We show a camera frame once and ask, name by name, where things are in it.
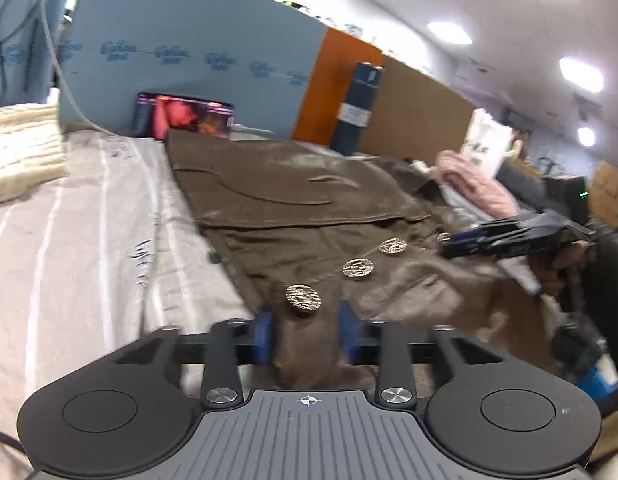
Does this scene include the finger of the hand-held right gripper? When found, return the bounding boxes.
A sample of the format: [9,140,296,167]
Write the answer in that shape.
[450,213,544,247]
[440,232,540,262]

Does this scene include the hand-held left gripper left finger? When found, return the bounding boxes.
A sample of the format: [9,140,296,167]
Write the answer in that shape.
[110,308,275,409]

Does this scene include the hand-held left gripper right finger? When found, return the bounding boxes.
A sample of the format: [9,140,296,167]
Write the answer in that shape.
[336,300,506,406]

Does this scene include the brown coat with metal buttons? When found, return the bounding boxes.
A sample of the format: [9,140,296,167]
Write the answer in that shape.
[165,129,554,390]

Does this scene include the person's right hand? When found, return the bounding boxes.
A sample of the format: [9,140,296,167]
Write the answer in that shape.
[531,241,592,297]

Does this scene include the pink fluffy garment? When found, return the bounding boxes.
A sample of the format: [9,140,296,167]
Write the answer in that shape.
[434,150,520,221]

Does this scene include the cardboard box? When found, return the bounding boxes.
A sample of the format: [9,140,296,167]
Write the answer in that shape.
[591,159,618,213]

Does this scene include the white printed bag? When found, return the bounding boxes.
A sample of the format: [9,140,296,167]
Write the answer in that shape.
[461,108,514,176]

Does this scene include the brown cardboard board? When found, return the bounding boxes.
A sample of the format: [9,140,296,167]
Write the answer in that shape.
[356,55,476,163]

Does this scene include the blue and black object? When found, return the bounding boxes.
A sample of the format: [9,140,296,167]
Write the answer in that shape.
[551,317,618,403]

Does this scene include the dark blue bottle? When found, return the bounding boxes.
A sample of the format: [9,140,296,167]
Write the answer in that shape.
[330,61,385,157]

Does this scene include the beige striped bed sheet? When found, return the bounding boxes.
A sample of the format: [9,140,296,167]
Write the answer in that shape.
[0,126,270,441]

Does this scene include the orange board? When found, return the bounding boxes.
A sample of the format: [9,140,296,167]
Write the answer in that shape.
[291,26,385,151]

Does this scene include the pink and black printed box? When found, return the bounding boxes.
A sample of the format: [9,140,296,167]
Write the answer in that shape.
[133,92,236,142]

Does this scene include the large light blue foam board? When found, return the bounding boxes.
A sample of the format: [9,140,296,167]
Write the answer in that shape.
[56,0,330,142]

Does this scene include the cream knitted blanket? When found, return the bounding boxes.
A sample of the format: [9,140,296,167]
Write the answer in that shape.
[0,102,70,206]

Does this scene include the small light blue foam board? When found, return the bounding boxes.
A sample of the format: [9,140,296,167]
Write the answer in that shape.
[0,0,70,108]

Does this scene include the black cable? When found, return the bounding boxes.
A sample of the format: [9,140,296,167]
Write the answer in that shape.
[0,427,36,467]

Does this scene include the white cable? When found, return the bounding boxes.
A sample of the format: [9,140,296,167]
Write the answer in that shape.
[36,0,121,135]

